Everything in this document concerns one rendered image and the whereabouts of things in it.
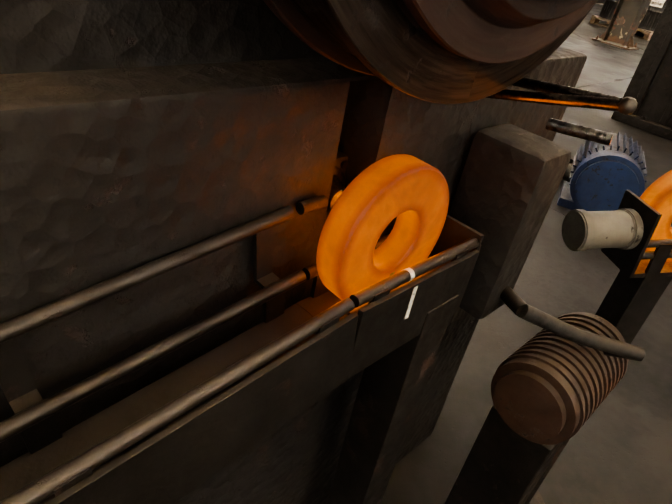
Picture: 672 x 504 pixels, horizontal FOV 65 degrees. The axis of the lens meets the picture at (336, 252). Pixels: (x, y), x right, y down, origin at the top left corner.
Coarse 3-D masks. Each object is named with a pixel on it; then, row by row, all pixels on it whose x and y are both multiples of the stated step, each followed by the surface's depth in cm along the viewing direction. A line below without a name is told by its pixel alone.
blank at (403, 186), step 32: (384, 160) 47; (416, 160) 48; (352, 192) 45; (384, 192) 45; (416, 192) 48; (448, 192) 52; (352, 224) 44; (384, 224) 47; (416, 224) 52; (320, 256) 47; (352, 256) 46; (384, 256) 54; (416, 256) 55; (352, 288) 49
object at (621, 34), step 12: (624, 0) 760; (636, 0) 750; (648, 0) 746; (624, 12) 764; (636, 12) 744; (612, 24) 777; (624, 24) 769; (636, 24) 761; (600, 36) 795; (612, 36) 784; (624, 36) 773; (624, 48) 760; (636, 48) 774
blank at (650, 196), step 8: (664, 176) 74; (656, 184) 75; (664, 184) 74; (648, 192) 75; (656, 192) 74; (664, 192) 73; (648, 200) 75; (656, 200) 74; (664, 200) 73; (656, 208) 74; (664, 208) 74; (664, 216) 75; (664, 224) 76; (656, 232) 76; (664, 232) 77; (648, 248) 78
